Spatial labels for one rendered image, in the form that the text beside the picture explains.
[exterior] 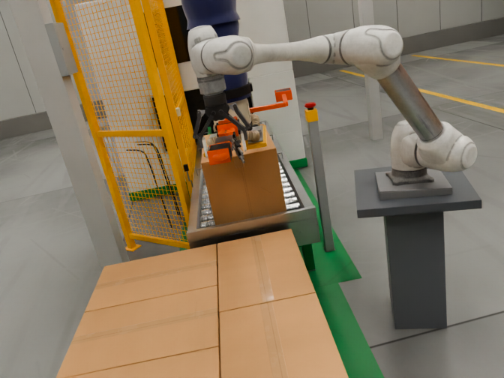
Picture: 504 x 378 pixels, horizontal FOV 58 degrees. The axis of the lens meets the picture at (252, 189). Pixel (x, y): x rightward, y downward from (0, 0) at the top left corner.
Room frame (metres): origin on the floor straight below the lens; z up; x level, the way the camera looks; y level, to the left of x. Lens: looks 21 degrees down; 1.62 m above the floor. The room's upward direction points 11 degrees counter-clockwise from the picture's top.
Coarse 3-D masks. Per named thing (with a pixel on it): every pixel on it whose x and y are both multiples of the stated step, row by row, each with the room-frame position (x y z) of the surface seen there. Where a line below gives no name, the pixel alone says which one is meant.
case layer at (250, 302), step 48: (240, 240) 2.10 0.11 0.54; (288, 240) 2.00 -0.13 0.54; (96, 288) 1.90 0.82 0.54; (144, 288) 1.81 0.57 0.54; (192, 288) 1.73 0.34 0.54; (240, 288) 1.66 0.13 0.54; (288, 288) 1.59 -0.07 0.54; (96, 336) 1.52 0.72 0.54; (144, 336) 1.46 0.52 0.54; (192, 336) 1.40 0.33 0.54; (240, 336) 1.35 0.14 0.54; (288, 336) 1.30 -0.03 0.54
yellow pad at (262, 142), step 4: (256, 124) 2.17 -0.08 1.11; (264, 128) 2.19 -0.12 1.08; (264, 132) 2.12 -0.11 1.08; (260, 136) 2.03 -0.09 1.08; (264, 136) 2.04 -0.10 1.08; (248, 140) 2.01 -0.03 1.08; (260, 140) 1.97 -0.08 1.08; (264, 140) 1.97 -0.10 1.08; (248, 144) 1.96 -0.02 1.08; (252, 144) 1.95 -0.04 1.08; (256, 144) 1.94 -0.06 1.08; (260, 144) 1.94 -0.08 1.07; (264, 144) 1.94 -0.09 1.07; (248, 148) 1.94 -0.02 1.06; (252, 148) 1.94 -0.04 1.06
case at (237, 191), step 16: (240, 144) 2.47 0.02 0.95; (272, 144) 2.35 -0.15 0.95; (208, 160) 2.27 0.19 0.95; (240, 160) 2.26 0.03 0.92; (256, 160) 2.26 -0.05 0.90; (272, 160) 2.26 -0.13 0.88; (208, 176) 2.26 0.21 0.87; (224, 176) 2.26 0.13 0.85; (240, 176) 2.26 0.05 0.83; (256, 176) 2.26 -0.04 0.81; (272, 176) 2.26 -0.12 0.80; (208, 192) 2.26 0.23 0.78; (224, 192) 2.26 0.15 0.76; (240, 192) 2.26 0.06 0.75; (256, 192) 2.26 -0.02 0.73; (272, 192) 2.26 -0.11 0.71; (224, 208) 2.26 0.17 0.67; (240, 208) 2.26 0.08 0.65; (256, 208) 2.26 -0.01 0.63; (272, 208) 2.26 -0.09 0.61
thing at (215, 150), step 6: (216, 144) 1.56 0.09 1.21; (222, 144) 1.54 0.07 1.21; (228, 144) 1.52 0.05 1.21; (210, 150) 1.49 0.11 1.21; (216, 150) 1.48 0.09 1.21; (222, 150) 1.48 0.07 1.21; (228, 150) 1.48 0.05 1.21; (210, 156) 1.48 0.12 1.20; (210, 162) 1.48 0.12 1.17; (216, 162) 1.48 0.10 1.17; (222, 162) 1.48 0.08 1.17
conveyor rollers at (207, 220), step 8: (280, 168) 3.12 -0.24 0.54; (288, 184) 2.76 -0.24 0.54; (288, 192) 2.67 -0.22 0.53; (208, 200) 2.75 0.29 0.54; (288, 200) 2.49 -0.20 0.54; (296, 200) 2.49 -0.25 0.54; (208, 208) 2.59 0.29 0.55; (288, 208) 2.40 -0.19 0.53; (296, 208) 2.40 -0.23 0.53; (200, 216) 2.51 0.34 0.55; (208, 216) 2.49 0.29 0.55; (200, 224) 2.40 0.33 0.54; (208, 224) 2.39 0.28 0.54
